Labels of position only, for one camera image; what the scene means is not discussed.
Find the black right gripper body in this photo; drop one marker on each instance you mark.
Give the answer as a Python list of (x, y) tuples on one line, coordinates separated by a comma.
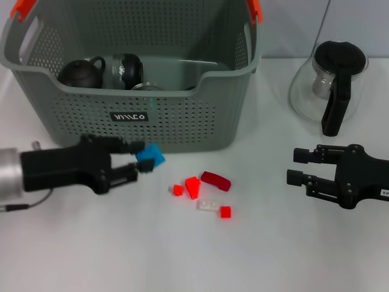
[(361, 178)]

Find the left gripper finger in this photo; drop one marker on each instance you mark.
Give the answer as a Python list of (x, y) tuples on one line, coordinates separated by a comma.
[(121, 145), (130, 173)]

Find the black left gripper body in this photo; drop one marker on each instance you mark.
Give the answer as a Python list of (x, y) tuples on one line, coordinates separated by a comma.
[(67, 167)]

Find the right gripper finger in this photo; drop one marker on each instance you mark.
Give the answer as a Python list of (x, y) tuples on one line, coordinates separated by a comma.
[(313, 185), (319, 155)]

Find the blue square toy brick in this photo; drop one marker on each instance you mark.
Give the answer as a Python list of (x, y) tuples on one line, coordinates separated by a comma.
[(152, 153)]

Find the small orange-red stud brick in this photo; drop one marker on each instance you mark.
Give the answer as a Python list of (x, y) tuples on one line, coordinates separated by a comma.
[(178, 190)]

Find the dark red curved brick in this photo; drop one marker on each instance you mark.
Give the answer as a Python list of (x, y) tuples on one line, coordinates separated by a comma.
[(215, 181)]

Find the orange-red cube brick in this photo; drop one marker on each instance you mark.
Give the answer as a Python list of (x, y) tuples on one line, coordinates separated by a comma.
[(225, 212)]

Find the grey perforated storage bin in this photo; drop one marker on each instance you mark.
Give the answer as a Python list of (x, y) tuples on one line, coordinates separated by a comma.
[(152, 121)]

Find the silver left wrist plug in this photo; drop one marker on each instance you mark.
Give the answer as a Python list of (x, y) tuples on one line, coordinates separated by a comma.
[(36, 145)]

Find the orange-red slope brick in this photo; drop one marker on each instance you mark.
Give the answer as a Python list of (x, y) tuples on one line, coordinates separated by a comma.
[(193, 187)]

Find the dark clay teapot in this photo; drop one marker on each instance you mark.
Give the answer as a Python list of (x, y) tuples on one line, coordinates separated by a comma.
[(80, 76)]

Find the clear translucent toy brick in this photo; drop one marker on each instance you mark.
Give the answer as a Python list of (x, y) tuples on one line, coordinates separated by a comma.
[(208, 205)]

